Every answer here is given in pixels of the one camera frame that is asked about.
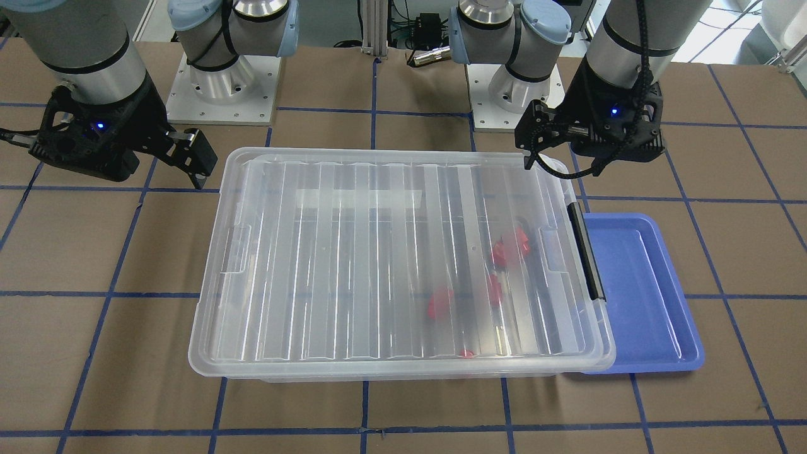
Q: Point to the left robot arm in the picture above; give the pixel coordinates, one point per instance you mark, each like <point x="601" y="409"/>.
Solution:
<point x="634" y="39"/>

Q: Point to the black box latch handle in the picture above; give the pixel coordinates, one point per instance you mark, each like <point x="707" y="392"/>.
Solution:
<point x="585" y="249"/>

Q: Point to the clear plastic storage box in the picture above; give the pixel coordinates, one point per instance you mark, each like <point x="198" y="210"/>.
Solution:
<point x="409" y="369"/>

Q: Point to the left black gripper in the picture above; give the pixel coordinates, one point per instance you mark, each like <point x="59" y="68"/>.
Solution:
<point x="585" y="94"/>

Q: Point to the clear plastic box lid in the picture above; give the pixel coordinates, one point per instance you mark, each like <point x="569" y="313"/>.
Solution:
<point x="333" y="254"/>

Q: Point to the blue plastic tray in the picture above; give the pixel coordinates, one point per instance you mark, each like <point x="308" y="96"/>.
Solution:
<point x="653" y="327"/>

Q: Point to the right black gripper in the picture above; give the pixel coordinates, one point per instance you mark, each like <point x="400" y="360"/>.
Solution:
<point x="146" y="112"/>

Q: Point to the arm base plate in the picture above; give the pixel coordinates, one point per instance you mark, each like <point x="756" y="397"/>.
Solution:
<point x="243" y="94"/>
<point x="499" y="100"/>

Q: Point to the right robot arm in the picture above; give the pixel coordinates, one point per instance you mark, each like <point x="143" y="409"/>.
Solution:
<point x="87" y="47"/>

